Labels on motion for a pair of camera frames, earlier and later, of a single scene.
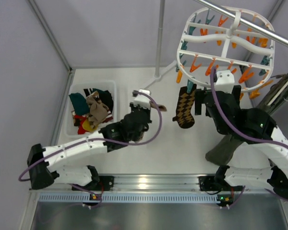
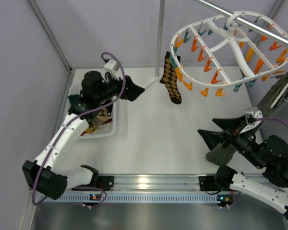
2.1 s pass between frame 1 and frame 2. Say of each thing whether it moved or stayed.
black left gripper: moved
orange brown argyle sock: moved
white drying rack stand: stayed
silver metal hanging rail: stayed
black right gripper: moved
